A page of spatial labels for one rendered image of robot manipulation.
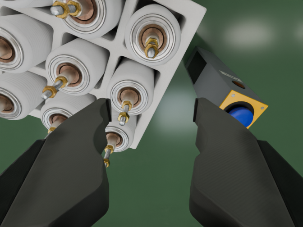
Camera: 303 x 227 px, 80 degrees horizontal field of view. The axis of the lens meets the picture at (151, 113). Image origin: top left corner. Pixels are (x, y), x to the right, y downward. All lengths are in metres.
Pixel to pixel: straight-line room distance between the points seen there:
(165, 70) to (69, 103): 0.22
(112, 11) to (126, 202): 0.96
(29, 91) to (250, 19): 0.59
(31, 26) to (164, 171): 0.72
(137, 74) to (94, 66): 0.08
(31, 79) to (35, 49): 0.10
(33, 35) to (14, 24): 0.03
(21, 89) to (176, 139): 0.54
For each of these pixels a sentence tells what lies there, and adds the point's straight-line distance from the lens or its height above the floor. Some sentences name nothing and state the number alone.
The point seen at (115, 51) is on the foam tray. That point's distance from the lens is 0.41.
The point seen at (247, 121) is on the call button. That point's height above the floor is 0.33.
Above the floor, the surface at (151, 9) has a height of 0.25.
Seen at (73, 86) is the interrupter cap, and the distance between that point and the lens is 0.38.
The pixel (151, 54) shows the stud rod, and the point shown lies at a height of 0.35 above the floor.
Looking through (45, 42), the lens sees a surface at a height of 0.19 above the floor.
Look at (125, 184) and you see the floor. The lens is 0.98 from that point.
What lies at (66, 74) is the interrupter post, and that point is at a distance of 0.35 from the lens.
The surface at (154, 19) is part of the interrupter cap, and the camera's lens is 0.32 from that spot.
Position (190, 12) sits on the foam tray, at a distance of 0.40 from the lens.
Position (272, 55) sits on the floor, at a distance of 0.69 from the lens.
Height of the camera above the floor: 0.57
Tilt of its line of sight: 58 degrees down
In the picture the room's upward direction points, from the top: 177 degrees counter-clockwise
